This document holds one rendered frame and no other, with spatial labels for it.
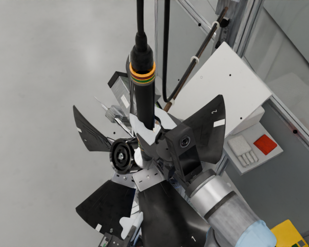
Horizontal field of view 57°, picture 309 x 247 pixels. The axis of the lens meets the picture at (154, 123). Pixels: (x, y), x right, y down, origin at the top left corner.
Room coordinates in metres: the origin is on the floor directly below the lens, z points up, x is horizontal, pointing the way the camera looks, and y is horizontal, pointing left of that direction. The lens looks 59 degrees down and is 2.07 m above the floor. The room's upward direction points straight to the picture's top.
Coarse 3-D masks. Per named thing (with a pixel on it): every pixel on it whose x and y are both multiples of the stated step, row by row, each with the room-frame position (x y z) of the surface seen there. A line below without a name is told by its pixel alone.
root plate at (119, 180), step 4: (112, 176) 0.36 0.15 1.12; (116, 176) 0.36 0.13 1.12; (120, 176) 0.36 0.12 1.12; (128, 176) 0.36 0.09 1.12; (112, 180) 0.35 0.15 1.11; (116, 180) 0.35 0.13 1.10; (120, 180) 0.35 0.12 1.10; (124, 180) 0.35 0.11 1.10; (128, 180) 0.35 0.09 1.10; (124, 184) 0.34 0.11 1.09; (128, 184) 0.34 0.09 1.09; (132, 184) 0.34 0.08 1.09
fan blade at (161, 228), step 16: (144, 192) 0.27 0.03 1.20; (160, 192) 0.28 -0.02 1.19; (176, 192) 0.28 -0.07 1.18; (144, 208) 0.23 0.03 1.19; (160, 208) 0.23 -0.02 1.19; (176, 208) 0.23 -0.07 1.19; (192, 208) 0.23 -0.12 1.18; (144, 224) 0.18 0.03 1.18; (160, 224) 0.18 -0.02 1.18; (176, 224) 0.18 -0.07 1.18; (192, 224) 0.18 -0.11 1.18; (208, 224) 0.18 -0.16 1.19; (144, 240) 0.14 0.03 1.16; (160, 240) 0.14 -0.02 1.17; (176, 240) 0.14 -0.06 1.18
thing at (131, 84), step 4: (128, 56) 0.73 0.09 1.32; (128, 60) 0.72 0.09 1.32; (128, 64) 0.71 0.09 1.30; (128, 72) 0.70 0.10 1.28; (128, 76) 0.70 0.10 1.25; (132, 84) 0.58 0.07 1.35; (132, 88) 0.57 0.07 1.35; (132, 92) 0.55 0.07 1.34; (132, 96) 0.54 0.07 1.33; (132, 100) 0.53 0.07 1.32; (132, 104) 0.53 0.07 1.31; (132, 108) 0.53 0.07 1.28; (132, 112) 0.52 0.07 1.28
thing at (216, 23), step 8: (136, 0) 0.33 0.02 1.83; (168, 0) 0.40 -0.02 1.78; (136, 8) 0.33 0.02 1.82; (168, 8) 0.40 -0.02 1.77; (168, 16) 0.40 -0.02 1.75; (168, 24) 0.40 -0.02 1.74; (216, 24) 0.74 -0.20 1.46; (168, 32) 0.40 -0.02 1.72; (168, 40) 0.40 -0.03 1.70; (200, 48) 0.63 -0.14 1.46; (192, 64) 0.57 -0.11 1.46; (176, 88) 0.48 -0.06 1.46
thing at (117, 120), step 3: (99, 102) 0.71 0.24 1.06; (102, 105) 0.69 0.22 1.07; (105, 108) 0.67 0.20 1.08; (117, 117) 0.62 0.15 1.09; (114, 120) 0.60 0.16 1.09; (117, 120) 0.60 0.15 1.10; (120, 120) 0.60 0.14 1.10; (117, 123) 0.59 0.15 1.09; (120, 123) 0.58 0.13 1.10; (123, 123) 0.58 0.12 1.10; (120, 126) 0.58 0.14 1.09; (123, 126) 0.57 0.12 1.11; (126, 126) 0.57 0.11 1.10; (126, 129) 0.55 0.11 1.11; (126, 132) 0.54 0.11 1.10; (129, 132) 0.54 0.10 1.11
